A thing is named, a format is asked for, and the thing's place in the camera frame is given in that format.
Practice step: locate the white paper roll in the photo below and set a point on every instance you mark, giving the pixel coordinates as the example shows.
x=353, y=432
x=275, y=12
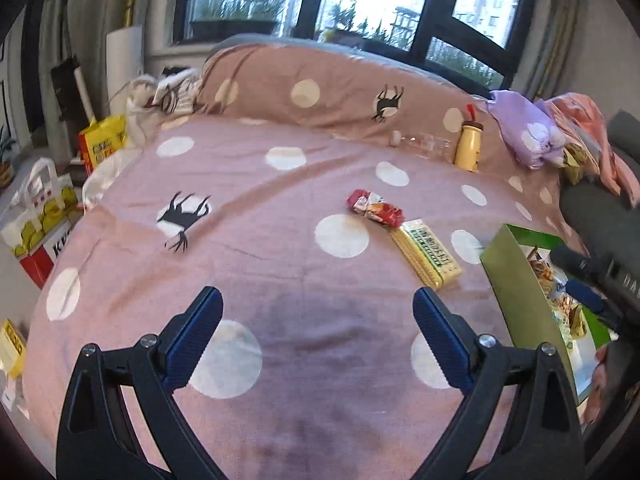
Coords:
x=125, y=60

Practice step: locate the person's right hand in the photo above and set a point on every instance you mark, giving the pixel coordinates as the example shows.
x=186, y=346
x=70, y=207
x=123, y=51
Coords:
x=596, y=385

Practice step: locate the orange snack packet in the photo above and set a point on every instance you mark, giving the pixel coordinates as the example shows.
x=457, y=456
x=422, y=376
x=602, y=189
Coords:
x=541, y=265

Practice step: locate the small yellow package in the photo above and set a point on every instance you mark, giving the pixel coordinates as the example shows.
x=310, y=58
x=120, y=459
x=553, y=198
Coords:
x=11, y=347

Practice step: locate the white yellow shopping bag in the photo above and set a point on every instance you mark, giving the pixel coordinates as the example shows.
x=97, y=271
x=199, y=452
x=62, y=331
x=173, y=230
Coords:
x=40, y=220

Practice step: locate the pink polka dot bed sheet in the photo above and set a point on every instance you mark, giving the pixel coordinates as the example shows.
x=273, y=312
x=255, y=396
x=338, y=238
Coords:
x=280, y=240

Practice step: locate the grey sofa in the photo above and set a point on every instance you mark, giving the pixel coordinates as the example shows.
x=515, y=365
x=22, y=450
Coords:
x=595, y=215

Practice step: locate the yellow green biscuit packet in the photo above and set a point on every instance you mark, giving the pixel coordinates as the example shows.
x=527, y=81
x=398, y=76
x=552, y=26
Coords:
x=427, y=255

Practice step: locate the black bag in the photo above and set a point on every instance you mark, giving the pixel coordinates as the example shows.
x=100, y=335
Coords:
x=65, y=85

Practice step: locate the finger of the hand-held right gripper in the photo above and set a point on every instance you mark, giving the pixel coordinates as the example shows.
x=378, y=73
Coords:
x=575, y=262
x=587, y=296

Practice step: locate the yellow bottle with brown cap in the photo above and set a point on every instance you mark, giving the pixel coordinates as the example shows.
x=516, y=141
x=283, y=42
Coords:
x=467, y=150

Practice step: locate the pile of white clothes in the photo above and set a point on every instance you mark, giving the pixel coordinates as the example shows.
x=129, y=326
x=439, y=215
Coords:
x=140, y=100

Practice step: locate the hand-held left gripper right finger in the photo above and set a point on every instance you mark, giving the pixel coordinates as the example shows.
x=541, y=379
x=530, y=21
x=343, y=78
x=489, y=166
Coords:
x=442, y=340

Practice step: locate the purple floral cloth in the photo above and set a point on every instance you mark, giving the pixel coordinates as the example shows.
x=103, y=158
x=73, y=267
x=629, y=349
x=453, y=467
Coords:
x=520, y=125

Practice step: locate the yellow green snack bag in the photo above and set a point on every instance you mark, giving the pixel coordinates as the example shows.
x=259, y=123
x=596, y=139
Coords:
x=572, y=167

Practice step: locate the green cardboard box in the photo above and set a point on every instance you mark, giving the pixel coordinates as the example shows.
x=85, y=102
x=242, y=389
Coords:
x=525, y=305

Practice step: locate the grey curtain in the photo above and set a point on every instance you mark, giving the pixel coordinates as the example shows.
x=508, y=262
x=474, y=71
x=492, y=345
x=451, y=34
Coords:
x=550, y=35

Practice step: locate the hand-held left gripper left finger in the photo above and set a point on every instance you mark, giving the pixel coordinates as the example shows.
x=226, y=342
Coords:
x=195, y=340

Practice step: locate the red snack packet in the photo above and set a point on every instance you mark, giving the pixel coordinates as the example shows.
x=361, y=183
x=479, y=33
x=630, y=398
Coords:
x=375, y=207

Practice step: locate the pink cloth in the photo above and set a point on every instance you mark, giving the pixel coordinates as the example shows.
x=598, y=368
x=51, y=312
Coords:
x=590, y=125

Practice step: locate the white cloth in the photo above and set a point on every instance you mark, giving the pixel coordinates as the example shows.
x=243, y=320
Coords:
x=107, y=170

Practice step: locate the clear plastic bottle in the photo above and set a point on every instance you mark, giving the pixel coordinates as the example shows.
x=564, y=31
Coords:
x=430, y=144

